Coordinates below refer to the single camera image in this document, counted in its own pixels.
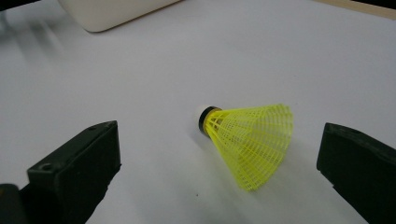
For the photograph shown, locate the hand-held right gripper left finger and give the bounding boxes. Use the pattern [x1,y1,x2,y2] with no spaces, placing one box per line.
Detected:
[20,120,122,224]

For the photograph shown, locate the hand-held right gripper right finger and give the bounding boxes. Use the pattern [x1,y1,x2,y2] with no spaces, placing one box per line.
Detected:
[316,122,396,224]

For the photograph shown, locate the yellow plastic shuttlecock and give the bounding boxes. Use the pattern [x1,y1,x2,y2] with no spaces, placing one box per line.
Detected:
[195,103,294,192]

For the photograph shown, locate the white plastic storage bin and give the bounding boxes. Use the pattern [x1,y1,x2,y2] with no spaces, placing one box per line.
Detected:
[57,0,183,34]

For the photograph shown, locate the beige wooden strip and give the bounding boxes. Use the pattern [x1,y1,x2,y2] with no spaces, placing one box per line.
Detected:
[312,0,396,21]

